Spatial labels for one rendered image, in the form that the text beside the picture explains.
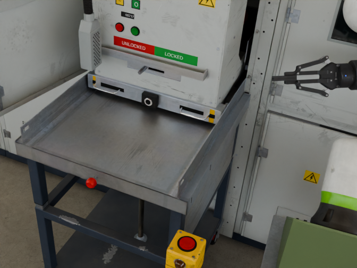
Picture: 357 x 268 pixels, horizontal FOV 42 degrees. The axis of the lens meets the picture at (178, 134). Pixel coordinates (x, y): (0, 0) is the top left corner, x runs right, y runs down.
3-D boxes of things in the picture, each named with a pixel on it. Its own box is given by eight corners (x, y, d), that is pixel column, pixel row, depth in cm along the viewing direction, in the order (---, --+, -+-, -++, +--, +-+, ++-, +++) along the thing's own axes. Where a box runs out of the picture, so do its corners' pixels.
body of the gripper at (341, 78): (345, 88, 149) (315, 90, 149) (345, 61, 148) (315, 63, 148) (354, 89, 142) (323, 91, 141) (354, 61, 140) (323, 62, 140)
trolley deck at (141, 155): (186, 215, 141) (188, 201, 138) (16, 154, 158) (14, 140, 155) (248, 106, 192) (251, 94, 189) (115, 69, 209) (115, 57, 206)
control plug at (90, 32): (92, 72, 164) (90, 24, 153) (79, 68, 165) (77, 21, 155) (103, 63, 170) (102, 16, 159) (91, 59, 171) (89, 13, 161)
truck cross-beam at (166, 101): (219, 125, 167) (221, 111, 163) (87, 86, 182) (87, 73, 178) (223, 118, 171) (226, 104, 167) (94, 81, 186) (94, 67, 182)
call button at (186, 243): (190, 254, 117) (191, 250, 116) (176, 249, 118) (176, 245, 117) (196, 243, 120) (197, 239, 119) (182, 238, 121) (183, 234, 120)
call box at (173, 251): (192, 286, 120) (195, 260, 114) (163, 275, 122) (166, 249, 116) (203, 263, 126) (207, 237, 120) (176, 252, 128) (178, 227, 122)
